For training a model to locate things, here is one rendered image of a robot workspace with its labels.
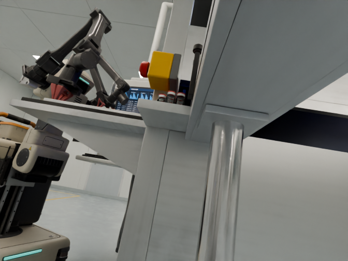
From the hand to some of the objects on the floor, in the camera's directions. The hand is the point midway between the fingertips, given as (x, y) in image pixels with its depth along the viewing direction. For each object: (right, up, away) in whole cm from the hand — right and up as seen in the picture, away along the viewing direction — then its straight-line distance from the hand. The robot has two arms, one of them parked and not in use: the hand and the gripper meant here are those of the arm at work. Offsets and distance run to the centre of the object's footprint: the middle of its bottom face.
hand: (54, 105), depth 66 cm
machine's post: (+22, -91, -35) cm, 100 cm away
